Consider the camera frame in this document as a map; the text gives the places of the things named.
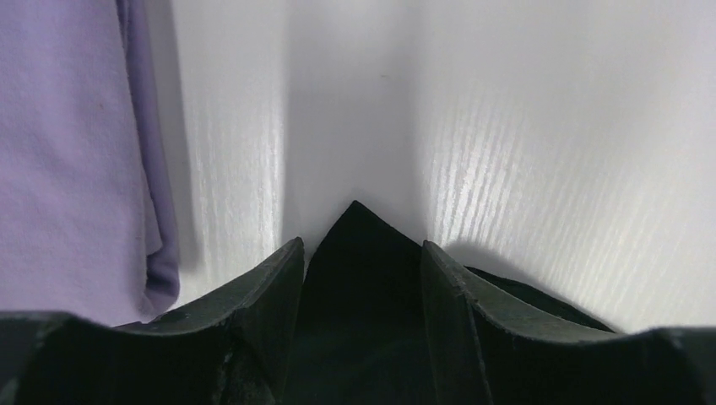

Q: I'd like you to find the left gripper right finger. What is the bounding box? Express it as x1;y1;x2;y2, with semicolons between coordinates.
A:
420;241;715;404

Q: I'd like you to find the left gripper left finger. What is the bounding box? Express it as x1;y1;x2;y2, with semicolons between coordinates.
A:
1;238;304;404

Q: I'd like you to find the black t shirt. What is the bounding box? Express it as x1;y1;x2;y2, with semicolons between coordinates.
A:
279;200;616;405

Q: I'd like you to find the folded purple t shirt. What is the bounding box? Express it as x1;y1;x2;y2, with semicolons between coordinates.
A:
1;1;180;326

